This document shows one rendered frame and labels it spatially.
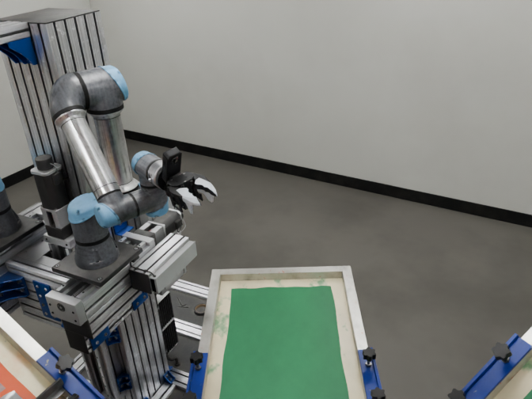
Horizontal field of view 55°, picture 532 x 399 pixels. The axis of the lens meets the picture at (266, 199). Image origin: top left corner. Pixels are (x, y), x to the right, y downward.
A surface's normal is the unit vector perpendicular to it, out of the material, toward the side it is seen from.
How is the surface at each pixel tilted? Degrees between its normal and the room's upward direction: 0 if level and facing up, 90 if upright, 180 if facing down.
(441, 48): 90
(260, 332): 0
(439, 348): 0
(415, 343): 0
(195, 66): 90
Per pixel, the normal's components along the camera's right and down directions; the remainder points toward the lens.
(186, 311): -0.04, -0.87
